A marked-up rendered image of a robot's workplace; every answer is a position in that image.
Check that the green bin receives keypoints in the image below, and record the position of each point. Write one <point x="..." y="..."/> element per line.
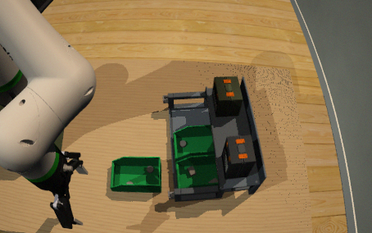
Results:
<point x="203" y="165"/>
<point x="198" y="140"/>
<point x="135" y="169"/>

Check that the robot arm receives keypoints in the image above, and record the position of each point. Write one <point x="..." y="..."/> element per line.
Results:
<point x="44" y="84"/>

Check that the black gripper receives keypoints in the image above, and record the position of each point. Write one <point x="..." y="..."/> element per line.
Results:
<point x="61" y="204"/>

